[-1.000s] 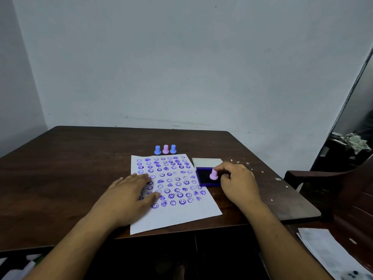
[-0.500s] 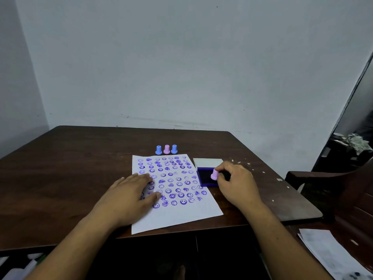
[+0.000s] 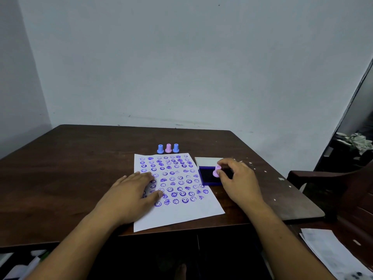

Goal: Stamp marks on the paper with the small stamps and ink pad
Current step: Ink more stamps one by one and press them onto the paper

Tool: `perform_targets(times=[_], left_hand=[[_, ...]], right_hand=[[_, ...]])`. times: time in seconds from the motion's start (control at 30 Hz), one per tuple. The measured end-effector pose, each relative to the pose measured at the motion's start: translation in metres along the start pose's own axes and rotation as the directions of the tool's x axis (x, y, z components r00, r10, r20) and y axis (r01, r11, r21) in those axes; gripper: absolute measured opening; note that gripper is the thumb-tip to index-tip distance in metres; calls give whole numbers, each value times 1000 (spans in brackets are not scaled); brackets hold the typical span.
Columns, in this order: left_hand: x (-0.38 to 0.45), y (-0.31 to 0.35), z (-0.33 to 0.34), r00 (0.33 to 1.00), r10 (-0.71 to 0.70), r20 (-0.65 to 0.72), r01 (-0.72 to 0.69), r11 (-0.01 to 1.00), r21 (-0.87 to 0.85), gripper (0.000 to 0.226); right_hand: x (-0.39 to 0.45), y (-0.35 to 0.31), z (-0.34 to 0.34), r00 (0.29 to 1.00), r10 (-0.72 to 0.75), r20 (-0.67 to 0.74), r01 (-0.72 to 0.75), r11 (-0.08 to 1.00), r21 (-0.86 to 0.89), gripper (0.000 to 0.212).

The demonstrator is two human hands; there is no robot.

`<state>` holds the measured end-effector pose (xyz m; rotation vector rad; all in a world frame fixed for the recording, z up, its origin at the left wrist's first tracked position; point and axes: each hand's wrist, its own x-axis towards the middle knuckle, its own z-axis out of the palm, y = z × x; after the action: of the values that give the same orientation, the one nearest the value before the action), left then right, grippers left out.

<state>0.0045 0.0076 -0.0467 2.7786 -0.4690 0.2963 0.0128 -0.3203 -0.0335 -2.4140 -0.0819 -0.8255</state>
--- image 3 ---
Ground person's bare foot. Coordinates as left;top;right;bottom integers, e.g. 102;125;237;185
174;264;188;280

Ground crumpled pale cloth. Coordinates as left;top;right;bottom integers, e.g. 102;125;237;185
336;132;373;156

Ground white printed sheet on chair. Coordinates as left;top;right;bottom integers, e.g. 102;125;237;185
299;228;373;280

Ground person's right forearm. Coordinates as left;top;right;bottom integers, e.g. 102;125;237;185
248;201;336;280

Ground blue ink pad white lid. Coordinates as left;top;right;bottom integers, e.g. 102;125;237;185
194;157;234;186

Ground person's left hand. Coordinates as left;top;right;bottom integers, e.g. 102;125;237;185
92;171;163;226

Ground person's right hand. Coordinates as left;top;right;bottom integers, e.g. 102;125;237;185
217;157;268;213

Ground white paper with purple prints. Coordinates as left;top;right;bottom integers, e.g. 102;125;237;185
133;153;227;233

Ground person's left forearm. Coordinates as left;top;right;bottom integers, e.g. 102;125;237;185
26;211;123;280

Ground dark wooden chair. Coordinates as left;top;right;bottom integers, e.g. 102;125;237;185
287;160;373;280

